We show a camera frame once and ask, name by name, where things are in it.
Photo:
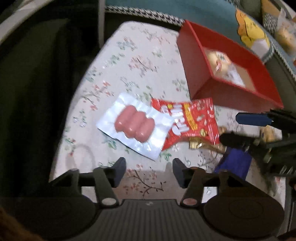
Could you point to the white noodle snack packet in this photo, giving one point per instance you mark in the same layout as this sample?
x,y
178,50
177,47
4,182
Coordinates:
x,y
233,76

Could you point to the clear plastic fruit bag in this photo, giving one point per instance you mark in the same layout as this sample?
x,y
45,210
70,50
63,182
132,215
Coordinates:
x,y
285,33

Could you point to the blue foil snack packet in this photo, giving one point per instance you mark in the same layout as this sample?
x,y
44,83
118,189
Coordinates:
x,y
235,161

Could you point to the clear bag yellow crackers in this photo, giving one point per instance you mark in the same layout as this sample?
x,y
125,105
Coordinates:
x,y
219,62

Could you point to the white sausage packet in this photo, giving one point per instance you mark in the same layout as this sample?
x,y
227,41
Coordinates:
x,y
136,125

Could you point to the red printed snack packet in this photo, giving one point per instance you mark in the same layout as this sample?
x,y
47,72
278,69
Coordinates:
x,y
194,119

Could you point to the gold foil snack packet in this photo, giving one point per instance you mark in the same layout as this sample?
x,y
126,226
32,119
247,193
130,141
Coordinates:
x,y
201,144

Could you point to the red cardboard tray box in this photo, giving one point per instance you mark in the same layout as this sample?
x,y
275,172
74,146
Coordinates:
x,y
260,93

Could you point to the floral tablecloth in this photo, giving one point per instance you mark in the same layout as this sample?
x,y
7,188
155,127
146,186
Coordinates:
x,y
142,60

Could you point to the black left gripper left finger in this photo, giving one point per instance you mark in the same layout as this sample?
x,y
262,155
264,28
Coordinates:
x,y
116,172

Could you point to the black chair back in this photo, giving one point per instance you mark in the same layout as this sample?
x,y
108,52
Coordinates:
x,y
42,63

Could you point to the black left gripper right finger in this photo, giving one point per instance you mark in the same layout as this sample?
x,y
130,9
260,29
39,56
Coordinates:
x,y
182,173

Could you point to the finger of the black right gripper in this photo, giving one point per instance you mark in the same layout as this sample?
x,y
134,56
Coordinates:
x,y
253,119
234,140

